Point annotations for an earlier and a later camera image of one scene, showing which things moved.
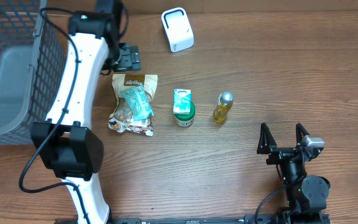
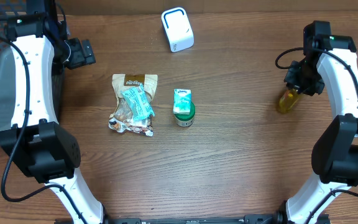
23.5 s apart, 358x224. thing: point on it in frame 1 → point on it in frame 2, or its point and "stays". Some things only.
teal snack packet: x=140 y=104 stays
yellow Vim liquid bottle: x=225 y=102 → x=288 y=100
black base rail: x=290 y=219 stays
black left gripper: x=132 y=58 → x=81 y=58
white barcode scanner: x=178 y=29 stays
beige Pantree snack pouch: x=122 y=118 stays
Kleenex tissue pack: x=181 y=101 stays
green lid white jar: x=186 y=120 stays
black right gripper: x=267 y=145 → x=291 y=80
